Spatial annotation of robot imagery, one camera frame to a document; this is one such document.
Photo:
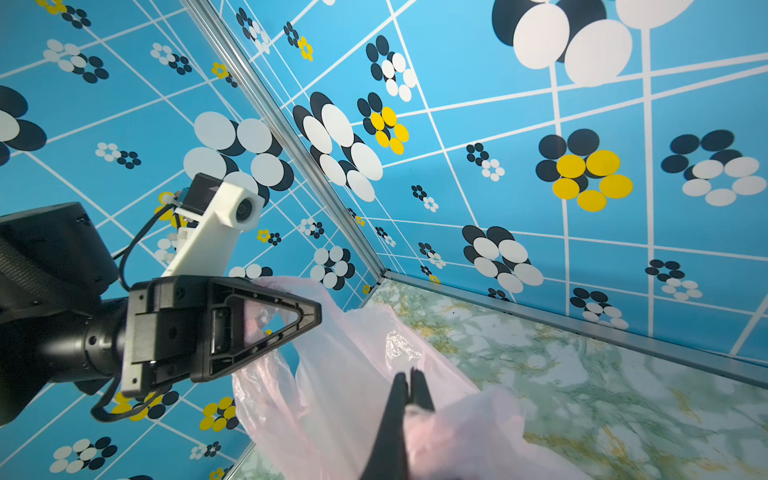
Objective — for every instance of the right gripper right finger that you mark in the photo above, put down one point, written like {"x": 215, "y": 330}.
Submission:
{"x": 419, "y": 391}

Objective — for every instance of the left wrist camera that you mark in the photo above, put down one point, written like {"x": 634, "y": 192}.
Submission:
{"x": 223, "y": 209}

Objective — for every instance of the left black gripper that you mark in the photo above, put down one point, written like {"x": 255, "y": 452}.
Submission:
{"x": 204, "y": 328}

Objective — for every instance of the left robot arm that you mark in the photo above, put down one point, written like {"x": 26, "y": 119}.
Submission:
{"x": 56, "y": 327}

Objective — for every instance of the pink plastic bag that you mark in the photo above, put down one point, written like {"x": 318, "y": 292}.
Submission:
{"x": 320, "y": 419}

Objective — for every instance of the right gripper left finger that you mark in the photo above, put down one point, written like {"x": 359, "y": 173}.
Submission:
{"x": 388, "y": 459}

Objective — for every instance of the left aluminium corner post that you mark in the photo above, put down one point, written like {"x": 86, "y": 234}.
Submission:
{"x": 225, "y": 46}

